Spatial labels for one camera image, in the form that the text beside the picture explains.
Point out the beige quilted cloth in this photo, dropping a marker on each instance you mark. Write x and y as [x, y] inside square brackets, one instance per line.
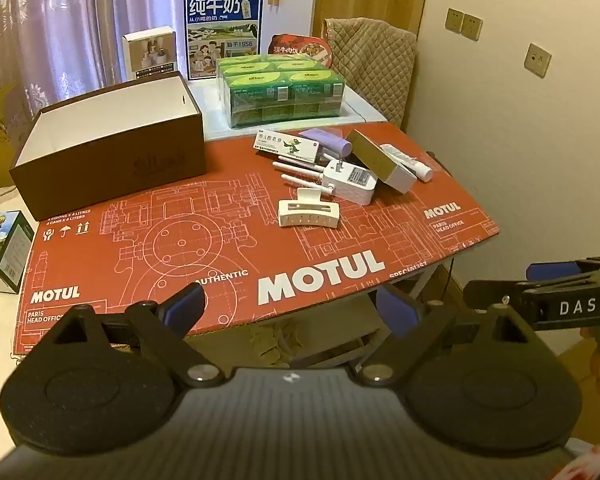
[375, 65]

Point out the brown cardboard box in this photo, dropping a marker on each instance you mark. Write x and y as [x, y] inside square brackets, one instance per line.
[105, 170]

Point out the blue milk carton box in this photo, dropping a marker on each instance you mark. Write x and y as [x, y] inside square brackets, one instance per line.
[220, 25]

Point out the beige wall socket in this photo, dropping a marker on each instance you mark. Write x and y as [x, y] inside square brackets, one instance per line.
[472, 26]
[537, 60]
[454, 20]

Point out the red instant meal bowl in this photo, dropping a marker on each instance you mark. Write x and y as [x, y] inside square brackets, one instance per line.
[300, 45]

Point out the green printed box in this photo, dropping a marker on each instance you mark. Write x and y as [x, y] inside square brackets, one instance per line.
[5, 245]

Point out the white ointment box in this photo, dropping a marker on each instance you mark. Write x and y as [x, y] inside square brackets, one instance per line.
[285, 144]

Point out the white hair claw clip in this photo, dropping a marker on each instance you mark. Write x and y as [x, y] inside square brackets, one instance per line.
[310, 212]

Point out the red printed cardboard sheet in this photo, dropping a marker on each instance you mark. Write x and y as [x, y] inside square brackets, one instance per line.
[230, 240]

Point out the white squeeze tube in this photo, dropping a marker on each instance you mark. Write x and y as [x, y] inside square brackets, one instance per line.
[415, 165]

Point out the small white product box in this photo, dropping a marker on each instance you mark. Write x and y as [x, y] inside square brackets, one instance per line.
[147, 52]

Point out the red white patterned cloth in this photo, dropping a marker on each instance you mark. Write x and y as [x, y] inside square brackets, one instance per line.
[592, 462]

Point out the green tissue multipack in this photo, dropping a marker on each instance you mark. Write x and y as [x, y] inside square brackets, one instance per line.
[270, 90]

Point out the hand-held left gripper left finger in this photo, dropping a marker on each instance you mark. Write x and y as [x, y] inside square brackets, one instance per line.
[186, 304]

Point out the purple curtain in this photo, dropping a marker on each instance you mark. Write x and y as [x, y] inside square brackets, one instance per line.
[55, 10]

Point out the beige quilted cushion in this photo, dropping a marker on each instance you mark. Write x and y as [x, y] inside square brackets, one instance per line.
[275, 342]

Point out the white antenna signal repeater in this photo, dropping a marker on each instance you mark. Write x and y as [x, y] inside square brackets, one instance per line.
[350, 180]

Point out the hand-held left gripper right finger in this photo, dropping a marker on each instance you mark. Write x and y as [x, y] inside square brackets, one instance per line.
[397, 310]

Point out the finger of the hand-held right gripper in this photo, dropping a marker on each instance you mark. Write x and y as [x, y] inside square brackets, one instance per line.
[490, 294]
[550, 271]

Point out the purple cylindrical tube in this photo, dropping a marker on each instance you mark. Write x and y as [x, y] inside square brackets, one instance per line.
[330, 142]

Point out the gold and white box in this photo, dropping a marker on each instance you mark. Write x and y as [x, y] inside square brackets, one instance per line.
[375, 157]

